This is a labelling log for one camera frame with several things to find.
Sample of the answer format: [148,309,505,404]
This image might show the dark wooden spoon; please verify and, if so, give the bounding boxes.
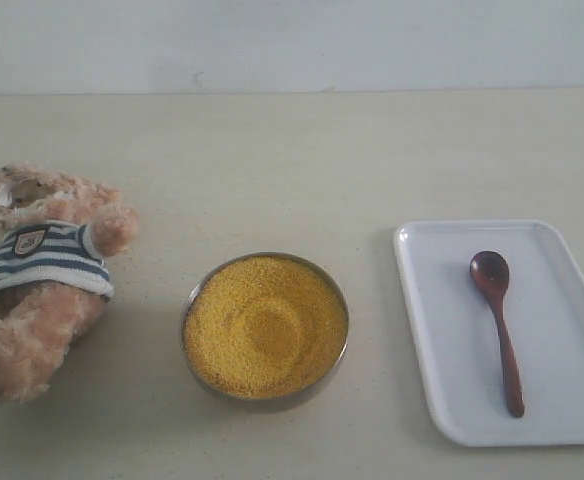
[469,251,525,418]

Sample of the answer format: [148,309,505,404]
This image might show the teddy bear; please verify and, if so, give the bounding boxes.
[0,164,140,404]

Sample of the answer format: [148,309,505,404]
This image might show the yellow millet grains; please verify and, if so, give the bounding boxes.
[183,255,348,401]

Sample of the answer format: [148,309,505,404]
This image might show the metal bowl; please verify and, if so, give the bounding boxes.
[178,251,350,414]

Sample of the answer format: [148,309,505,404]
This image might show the white plastic tray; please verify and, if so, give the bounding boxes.
[393,219,584,447]

